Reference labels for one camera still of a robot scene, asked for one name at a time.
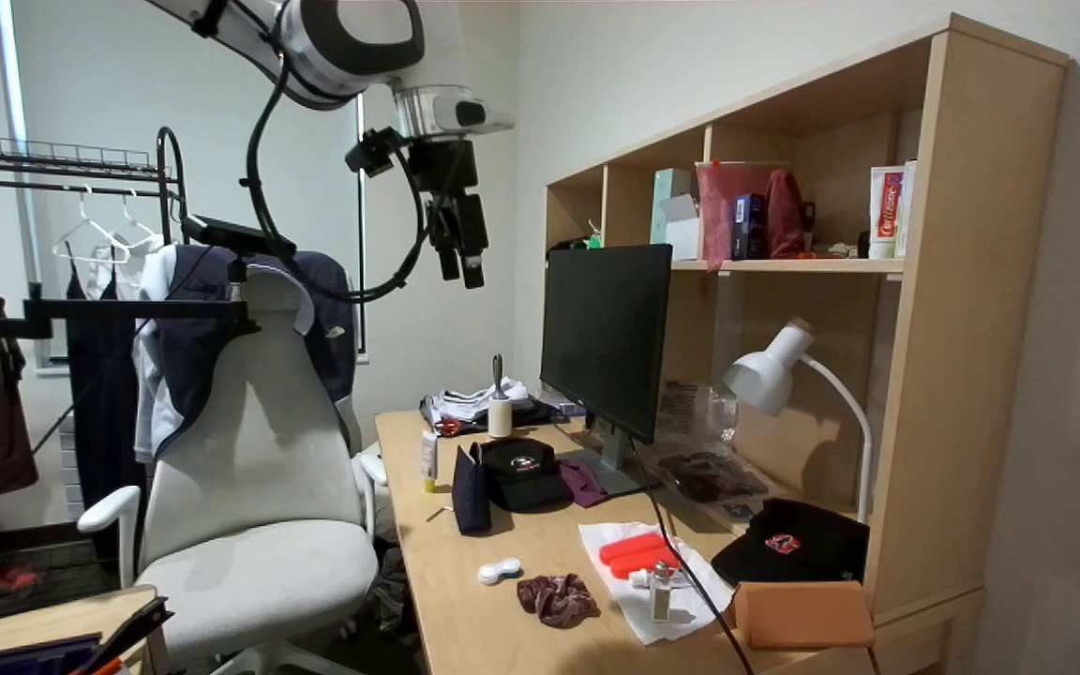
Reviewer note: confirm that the black computer monitor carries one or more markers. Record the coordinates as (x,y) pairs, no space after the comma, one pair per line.
(601,341)

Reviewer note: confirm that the teal box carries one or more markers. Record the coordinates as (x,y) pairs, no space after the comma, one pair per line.
(670,201)

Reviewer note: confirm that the small red item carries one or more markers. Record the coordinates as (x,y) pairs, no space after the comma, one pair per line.
(0,579)

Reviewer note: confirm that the white vertical pipe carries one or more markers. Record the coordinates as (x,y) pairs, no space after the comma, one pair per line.
(12,124)

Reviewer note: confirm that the black clothes rack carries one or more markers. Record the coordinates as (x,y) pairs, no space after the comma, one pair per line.
(63,161)

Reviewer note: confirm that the white contact lens case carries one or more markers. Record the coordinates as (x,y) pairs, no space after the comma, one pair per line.
(498,572)

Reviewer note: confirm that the navy jacket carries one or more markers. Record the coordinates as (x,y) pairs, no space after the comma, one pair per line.
(187,341)

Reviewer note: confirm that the maroon scrunchie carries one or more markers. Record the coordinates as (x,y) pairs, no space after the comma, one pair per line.
(561,603)

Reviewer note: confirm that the small green item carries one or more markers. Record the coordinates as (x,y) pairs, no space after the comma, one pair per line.
(592,236)

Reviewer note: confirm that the dark can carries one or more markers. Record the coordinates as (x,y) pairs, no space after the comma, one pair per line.
(752,226)

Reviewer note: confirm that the purple cloth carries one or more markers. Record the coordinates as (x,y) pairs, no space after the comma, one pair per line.
(583,486)

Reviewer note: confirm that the silver monitor stand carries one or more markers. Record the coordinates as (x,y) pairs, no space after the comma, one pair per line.
(617,476)

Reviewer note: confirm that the white desk lamp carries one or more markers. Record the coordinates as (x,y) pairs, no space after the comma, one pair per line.
(766,372)

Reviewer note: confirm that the white clothes hanger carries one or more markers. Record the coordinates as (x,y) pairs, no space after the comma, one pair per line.
(133,226)
(87,216)

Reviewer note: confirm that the clear plastic bag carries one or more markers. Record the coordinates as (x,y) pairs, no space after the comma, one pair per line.
(708,478)

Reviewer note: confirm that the black tray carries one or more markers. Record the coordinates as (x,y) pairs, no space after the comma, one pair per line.
(63,563)

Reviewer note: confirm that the black cap white logo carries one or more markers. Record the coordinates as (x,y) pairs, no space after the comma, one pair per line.
(527,483)

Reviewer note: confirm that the small clear bottle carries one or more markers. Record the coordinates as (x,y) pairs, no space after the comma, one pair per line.
(662,598)

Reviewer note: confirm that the white shirt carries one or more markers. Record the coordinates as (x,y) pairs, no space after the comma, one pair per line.
(152,413)

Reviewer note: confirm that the small dark pen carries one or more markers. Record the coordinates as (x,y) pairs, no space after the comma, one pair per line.
(436,511)

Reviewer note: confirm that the wooden shelf unit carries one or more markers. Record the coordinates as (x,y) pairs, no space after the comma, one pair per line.
(975,312)

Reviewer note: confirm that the blue fabric item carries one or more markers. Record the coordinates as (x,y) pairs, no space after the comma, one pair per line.
(40,658)

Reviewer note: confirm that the small white box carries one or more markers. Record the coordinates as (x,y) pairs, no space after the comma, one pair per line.
(683,238)

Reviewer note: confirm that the white pump bottle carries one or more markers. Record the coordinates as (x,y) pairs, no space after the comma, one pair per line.
(498,413)

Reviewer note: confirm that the white office chair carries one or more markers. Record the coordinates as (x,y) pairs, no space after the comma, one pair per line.
(251,577)

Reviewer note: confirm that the white and red box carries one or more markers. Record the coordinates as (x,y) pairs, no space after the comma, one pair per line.
(888,209)

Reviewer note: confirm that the black trousers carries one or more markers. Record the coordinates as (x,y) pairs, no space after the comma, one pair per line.
(102,399)

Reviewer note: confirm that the red bag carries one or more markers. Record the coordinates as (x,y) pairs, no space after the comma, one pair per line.
(722,201)

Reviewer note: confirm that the navy zip pouch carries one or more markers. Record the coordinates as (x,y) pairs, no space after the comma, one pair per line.
(471,499)

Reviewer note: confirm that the brown cardboard box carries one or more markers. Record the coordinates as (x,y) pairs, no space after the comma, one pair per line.
(803,614)

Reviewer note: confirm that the black cap red logo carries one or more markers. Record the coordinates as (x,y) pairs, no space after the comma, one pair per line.
(803,547)

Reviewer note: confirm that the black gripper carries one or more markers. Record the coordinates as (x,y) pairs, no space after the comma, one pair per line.
(447,172)

